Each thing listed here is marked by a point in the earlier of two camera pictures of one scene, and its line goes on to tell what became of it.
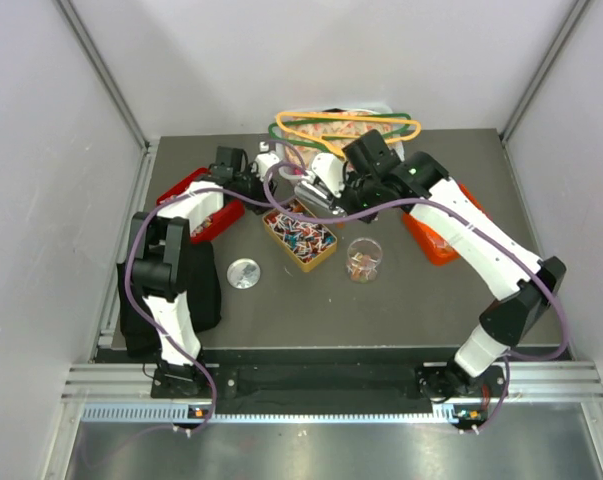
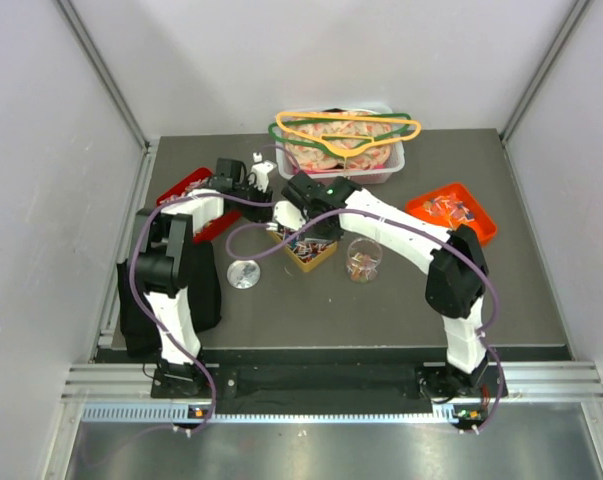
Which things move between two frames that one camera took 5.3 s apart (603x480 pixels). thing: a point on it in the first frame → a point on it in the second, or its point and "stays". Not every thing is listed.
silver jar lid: x=243 y=273 stays
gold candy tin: x=307 y=242 stays
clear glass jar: x=364 y=256 stays
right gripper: x=342 y=202 → x=308 y=234
